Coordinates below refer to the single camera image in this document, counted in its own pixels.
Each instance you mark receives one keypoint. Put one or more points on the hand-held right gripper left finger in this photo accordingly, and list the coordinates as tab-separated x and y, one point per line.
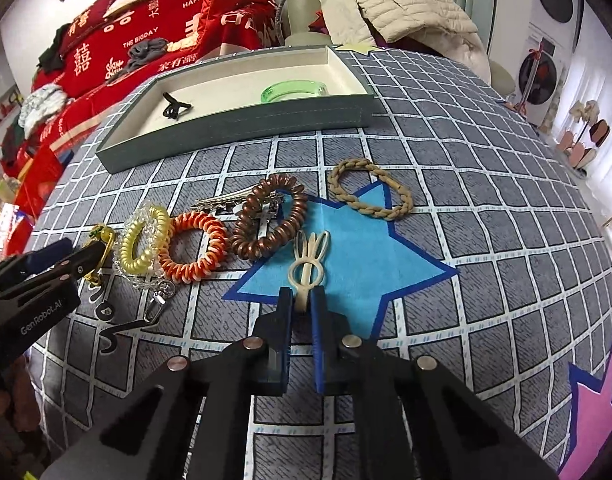
286	320

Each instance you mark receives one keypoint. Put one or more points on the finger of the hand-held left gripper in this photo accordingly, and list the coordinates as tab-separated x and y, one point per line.
83	260
45	255

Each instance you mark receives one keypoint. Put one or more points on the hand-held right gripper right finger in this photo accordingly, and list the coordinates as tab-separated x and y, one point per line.
318	320

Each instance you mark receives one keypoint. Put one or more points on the cream rabbit hair clip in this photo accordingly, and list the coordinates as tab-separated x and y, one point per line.
306	272

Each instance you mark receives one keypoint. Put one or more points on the silver metal hair clip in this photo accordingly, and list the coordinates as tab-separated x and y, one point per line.
215	203

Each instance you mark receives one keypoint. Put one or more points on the black hair claw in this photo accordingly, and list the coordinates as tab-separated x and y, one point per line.
173	108

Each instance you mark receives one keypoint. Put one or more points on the grey-green jewelry tray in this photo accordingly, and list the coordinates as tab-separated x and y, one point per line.
235	125

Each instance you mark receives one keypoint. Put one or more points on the green translucent bangle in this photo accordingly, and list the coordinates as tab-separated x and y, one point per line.
286	91

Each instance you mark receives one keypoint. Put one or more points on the person's left hand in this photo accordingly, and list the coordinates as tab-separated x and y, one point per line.
18	390

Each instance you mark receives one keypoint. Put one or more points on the white grey knit cloth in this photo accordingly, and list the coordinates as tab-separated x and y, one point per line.
43	105

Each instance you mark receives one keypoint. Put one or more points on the grey checked table cloth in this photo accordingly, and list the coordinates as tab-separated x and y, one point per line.
486	240

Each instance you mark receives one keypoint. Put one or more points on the dark green clothes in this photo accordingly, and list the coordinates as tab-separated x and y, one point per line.
53	52

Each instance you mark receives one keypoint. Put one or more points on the grey crumpled cloth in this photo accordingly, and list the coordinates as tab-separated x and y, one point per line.
145	52

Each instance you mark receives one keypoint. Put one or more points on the red printed blanket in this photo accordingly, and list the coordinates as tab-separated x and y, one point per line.
150	25

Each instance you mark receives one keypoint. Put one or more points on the red satin cushion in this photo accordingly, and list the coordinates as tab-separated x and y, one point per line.
235	15

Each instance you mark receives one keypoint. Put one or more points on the row of shoes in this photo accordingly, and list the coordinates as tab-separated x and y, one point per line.
583	140

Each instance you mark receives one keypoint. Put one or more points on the beige down jacket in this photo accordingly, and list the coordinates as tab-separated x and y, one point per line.
411	10

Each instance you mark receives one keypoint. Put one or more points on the white washing machine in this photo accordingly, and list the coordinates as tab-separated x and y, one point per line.
541	75

